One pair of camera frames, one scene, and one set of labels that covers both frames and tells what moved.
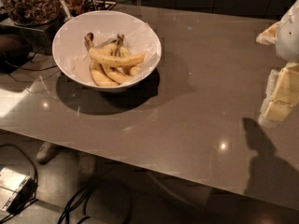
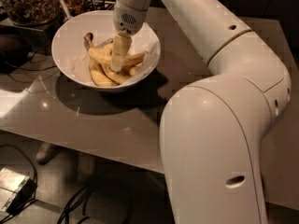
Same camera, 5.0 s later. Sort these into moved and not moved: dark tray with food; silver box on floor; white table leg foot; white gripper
Moved: white gripper
Not moved: dark tray with food; silver box on floor; white table leg foot
